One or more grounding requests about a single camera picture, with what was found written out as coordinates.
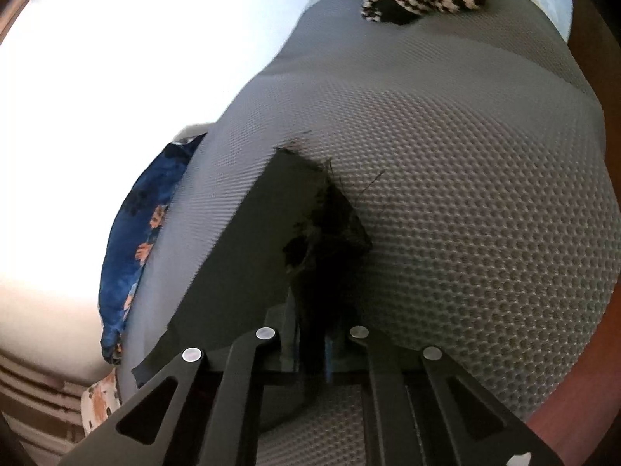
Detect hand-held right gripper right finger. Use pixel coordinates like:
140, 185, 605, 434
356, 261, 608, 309
324, 324, 566, 466

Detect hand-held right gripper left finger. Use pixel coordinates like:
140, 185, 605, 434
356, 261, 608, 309
58, 301, 298, 466

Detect black pants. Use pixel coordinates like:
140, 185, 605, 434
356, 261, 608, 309
131, 148, 374, 435

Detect floral white pillow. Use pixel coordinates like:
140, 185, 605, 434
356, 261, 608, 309
80, 368, 122, 438

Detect blue floral blanket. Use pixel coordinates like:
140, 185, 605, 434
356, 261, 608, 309
98, 133, 209, 365

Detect grey mesh mattress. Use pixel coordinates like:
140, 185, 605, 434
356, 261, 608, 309
116, 0, 621, 466

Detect wooden bed frame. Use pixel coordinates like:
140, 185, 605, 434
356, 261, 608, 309
526, 0, 621, 466

